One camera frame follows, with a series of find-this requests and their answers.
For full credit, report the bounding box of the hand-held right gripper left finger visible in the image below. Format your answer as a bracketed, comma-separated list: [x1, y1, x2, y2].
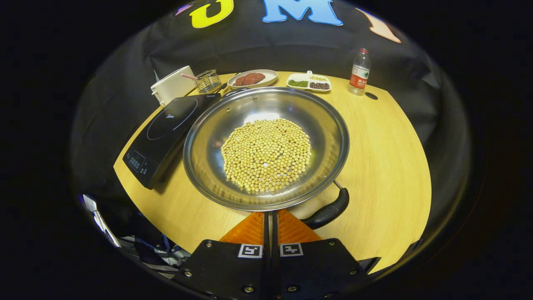
[173, 212, 271, 300]

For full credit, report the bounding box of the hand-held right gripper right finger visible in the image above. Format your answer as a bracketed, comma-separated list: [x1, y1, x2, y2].
[271, 210, 368, 300]

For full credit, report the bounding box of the stainless steel pot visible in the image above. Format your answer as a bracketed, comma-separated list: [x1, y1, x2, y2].
[183, 87, 351, 230]

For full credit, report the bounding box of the black induction cooktop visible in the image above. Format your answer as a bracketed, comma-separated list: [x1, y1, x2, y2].
[122, 93, 222, 190]

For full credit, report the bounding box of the dark striped cloth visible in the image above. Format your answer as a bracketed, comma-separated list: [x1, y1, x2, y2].
[120, 221, 190, 276]

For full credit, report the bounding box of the pile of yellow soybeans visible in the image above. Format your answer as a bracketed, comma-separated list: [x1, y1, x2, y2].
[221, 118, 312, 193]

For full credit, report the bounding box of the white divided bean dish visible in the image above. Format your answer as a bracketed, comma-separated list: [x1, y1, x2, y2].
[286, 70, 332, 93]

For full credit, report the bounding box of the white toaster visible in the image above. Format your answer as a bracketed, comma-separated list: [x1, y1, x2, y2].
[150, 65, 197, 107]

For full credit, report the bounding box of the white round plate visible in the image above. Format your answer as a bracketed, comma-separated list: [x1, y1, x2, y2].
[227, 69, 279, 90]

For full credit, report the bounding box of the clear plastic water bottle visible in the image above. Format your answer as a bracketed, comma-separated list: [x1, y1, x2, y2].
[349, 48, 371, 96]

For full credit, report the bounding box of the metal wire basket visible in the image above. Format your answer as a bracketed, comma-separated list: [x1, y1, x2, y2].
[194, 69, 222, 93]

